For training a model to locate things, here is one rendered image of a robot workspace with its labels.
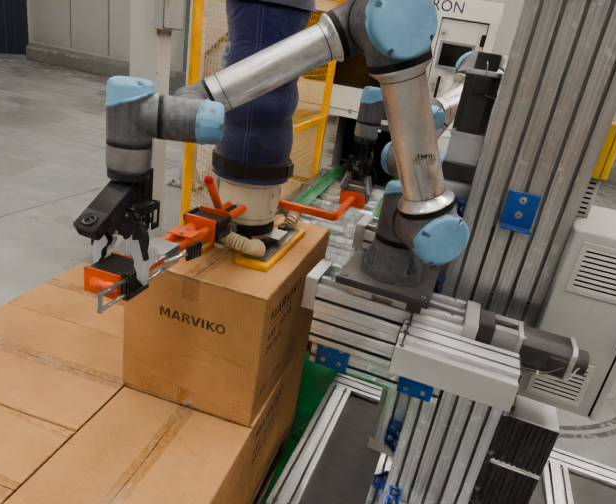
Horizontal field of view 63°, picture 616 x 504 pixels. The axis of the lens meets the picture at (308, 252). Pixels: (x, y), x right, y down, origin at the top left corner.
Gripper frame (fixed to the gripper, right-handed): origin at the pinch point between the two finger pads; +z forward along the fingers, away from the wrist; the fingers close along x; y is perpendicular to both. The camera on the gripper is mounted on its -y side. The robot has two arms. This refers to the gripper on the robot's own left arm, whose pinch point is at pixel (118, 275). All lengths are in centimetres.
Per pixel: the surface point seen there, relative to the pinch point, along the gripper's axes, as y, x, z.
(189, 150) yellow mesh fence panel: 215, 105, 28
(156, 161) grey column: 166, 98, 26
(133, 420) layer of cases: 20, 9, 53
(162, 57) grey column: 167, 98, -27
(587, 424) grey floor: 168, -150, 106
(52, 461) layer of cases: 0, 17, 53
